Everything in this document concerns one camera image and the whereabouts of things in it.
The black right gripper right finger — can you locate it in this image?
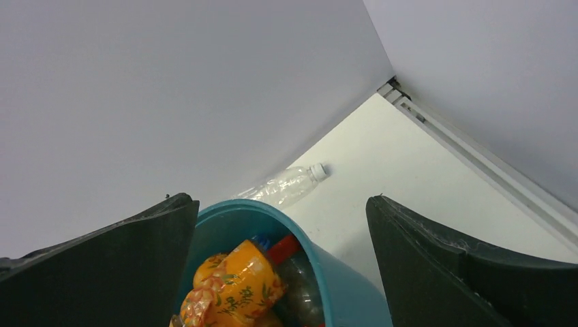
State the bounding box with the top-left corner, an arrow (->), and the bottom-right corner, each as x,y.
365,196 -> 577,326

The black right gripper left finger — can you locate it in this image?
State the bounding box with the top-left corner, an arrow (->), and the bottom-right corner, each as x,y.
1,193 -> 199,326

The teal plastic bin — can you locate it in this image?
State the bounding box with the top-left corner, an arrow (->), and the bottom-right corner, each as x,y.
173,200 -> 393,326

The large orange label bottle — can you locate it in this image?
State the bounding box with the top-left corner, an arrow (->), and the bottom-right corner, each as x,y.
178,240 -> 286,326

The clear crushed bottle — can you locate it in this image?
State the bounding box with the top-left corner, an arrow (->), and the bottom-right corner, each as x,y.
232,163 -> 330,210

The clear bottle red label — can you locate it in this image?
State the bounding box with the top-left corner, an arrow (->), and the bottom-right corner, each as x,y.
267,234 -> 302,265

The aluminium frame rail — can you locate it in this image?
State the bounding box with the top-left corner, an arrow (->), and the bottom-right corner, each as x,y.
377,77 -> 577,253

